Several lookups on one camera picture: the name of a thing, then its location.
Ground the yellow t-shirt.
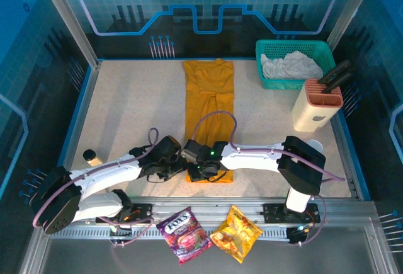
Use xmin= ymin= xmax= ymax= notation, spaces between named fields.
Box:
xmin=182 ymin=58 xmax=236 ymax=184

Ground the purple candy bag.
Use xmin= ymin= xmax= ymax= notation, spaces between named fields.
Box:
xmin=156 ymin=207 xmax=213 ymax=266

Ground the small jar black lid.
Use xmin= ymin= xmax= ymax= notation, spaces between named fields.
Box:
xmin=82 ymin=149 xmax=104 ymax=167

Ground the yellow snack bag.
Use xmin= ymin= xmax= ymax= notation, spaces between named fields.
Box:
xmin=209 ymin=204 xmax=264 ymax=264

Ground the cream knife block pink top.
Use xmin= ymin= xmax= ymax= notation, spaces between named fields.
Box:
xmin=290 ymin=78 xmax=344 ymax=133

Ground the white t-shirt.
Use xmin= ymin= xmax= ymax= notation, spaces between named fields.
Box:
xmin=260 ymin=50 xmax=324 ymax=81

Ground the green plastic basket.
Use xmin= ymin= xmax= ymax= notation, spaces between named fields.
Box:
xmin=255 ymin=39 xmax=336 ymax=91

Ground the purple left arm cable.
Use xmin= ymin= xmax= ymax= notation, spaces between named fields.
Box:
xmin=32 ymin=127 xmax=159 ymax=249

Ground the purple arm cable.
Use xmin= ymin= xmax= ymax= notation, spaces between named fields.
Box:
xmin=32 ymin=127 xmax=159 ymax=249
xmin=191 ymin=111 xmax=346 ymax=246

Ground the aluminium rail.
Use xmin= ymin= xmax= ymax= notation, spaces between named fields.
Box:
xmin=39 ymin=196 xmax=380 ymax=244

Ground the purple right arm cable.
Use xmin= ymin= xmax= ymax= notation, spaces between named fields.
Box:
xmin=191 ymin=111 xmax=346 ymax=246

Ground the black handled knife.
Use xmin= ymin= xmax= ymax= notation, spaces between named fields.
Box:
xmin=318 ymin=59 xmax=353 ymax=84
xmin=321 ymin=72 xmax=354 ymax=95

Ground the aluminium frame post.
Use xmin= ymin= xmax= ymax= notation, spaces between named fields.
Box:
xmin=326 ymin=0 xmax=379 ymax=52
xmin=34 ymin=0 xmax=102 ymax=69

